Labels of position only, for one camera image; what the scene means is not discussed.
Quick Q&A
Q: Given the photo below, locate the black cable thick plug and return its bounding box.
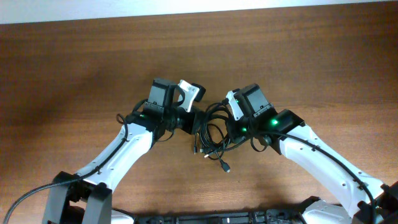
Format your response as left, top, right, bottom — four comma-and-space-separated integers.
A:
199, 103, 231, 173

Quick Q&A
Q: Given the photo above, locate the black usb cable coil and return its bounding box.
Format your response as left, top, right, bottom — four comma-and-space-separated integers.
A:
198, 114, 231, 161

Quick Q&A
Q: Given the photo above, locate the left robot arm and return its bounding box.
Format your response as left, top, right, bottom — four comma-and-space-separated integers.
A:
42, 99, 204, 223

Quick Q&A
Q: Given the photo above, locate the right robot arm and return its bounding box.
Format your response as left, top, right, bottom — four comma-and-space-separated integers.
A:
226, 84, 397, 223

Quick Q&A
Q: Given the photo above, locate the right camera black cable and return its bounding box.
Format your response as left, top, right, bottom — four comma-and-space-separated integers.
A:
248, 130, 379, 224

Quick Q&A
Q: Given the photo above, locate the camera black cable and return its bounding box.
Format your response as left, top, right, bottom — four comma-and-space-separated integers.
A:
2, 113, 130, 224
248, 130, 379, 224

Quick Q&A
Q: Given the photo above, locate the left camera black cable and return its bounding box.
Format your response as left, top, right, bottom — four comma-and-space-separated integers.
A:
2, 113, 130, 224

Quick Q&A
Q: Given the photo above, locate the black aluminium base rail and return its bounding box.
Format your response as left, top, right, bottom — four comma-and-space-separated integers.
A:
134, 209, 306, 224

